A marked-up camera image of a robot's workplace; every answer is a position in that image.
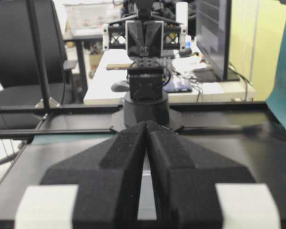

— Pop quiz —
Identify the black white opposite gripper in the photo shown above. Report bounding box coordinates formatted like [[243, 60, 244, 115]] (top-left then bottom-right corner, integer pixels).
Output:
[[102, 19, 187, 58]]

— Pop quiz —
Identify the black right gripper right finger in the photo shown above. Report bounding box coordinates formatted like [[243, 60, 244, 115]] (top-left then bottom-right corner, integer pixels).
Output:
[[146, 121, 281, 229]]

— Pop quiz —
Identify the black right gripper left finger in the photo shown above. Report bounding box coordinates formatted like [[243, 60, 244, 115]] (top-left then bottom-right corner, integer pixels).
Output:
[[14, 122, 146, 229]]

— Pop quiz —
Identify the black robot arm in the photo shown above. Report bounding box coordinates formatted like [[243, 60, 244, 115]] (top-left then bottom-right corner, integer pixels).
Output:
[[14, 20, 281, 229]]

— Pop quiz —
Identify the white cylinder bottle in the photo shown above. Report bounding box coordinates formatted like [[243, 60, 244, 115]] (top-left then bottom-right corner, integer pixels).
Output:
[[175, 1, 188, 25]]

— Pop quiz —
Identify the white desk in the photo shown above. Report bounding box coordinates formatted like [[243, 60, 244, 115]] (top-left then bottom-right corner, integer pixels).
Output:
[[84, 49, 257, 105]]

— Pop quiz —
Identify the grey computer mouse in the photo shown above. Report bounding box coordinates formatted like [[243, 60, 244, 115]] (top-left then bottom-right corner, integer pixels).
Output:
[[111, 80, 130, 93]]

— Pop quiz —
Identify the blue white box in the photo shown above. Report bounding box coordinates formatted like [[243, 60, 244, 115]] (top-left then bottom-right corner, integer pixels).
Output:
[[164, 78, 192, 93]]

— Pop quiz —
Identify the black computer monitor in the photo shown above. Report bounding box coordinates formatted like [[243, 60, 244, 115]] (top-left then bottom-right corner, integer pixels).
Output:
[[196, 0, 239, 81]]

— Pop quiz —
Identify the black office chair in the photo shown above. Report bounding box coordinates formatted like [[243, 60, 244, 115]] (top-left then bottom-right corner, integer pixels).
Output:
[[0, 0, 78, 106]]

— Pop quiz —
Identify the black aluminium frame post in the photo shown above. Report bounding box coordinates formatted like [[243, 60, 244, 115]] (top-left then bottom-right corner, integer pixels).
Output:
[[26, 0, 50, 109]]

